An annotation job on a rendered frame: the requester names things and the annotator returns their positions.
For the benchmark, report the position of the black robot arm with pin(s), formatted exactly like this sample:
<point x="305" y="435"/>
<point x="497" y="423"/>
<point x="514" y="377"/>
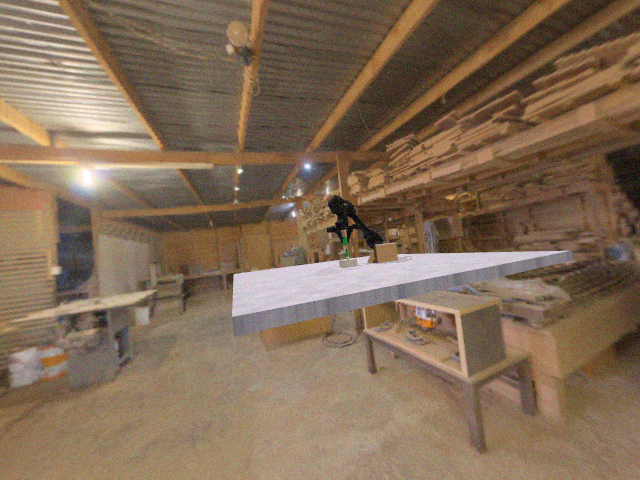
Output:
<point x="337" y="207"/>

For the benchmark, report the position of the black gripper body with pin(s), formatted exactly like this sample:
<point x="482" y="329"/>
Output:
<point x="354" y="226"/>

